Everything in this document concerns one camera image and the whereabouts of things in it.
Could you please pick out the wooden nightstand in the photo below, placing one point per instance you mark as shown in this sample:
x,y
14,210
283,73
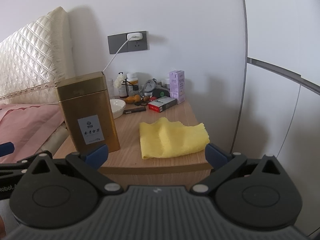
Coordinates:
x,y
130,135

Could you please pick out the white ceramic bowl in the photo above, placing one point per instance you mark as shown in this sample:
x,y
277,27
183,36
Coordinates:
x,y
117,107

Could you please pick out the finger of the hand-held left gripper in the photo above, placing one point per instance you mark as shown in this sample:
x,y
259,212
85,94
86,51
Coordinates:
x,y
6,149
23,166

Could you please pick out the white charger plug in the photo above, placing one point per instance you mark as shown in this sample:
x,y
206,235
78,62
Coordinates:
x,y
135,36

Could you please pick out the cream quilted headboard cushion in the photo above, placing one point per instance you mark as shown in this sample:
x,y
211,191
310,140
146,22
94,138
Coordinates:
x,y
30,55

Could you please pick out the purple carton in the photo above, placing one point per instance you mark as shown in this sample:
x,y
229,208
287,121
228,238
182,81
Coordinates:
x,y
177,87

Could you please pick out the beige mattress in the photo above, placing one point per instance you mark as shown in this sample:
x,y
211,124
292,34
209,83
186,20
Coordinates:
x,y
56,140

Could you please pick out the orange gourd ornament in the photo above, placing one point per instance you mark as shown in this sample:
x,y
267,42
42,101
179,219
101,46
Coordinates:
x,y
131,99

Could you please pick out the yellow cleaning cloth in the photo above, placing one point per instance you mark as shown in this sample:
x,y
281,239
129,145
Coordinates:
x,y
170,140

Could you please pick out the white wardrobe with grey trim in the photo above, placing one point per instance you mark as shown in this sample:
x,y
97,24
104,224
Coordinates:
x,y
275,42

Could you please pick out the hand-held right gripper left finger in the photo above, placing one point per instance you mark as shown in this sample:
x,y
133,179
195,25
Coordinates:
x,y
96,153

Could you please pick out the grey wall socket panel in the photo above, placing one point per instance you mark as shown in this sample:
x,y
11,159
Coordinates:
x,y
140,47

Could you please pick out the red and white box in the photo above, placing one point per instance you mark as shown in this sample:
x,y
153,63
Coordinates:
x,y
162,104

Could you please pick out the white pill bottle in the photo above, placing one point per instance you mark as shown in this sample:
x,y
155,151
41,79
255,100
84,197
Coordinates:
x,y
132,80

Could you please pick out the white flower reed diffuser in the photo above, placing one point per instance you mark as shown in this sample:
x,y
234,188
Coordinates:
x,y
120,81

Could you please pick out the dark brown pen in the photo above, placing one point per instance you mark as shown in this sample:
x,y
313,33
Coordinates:
x,y
135,110

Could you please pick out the gold tea tin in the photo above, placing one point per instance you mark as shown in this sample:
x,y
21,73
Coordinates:
x,y
87,105

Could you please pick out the clear glass cup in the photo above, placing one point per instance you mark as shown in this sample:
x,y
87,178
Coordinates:
x,y
111,90

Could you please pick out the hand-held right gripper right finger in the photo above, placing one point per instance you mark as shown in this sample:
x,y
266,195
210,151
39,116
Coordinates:
x,y
215,153

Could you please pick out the pink bedsheet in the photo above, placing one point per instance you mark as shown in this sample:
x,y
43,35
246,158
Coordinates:
x,y
25,122

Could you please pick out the grey plush toy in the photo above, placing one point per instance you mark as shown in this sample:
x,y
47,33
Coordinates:
x,y
150,86

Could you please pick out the black box with green mark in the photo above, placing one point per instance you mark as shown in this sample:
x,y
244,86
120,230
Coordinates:
x,y
161,93

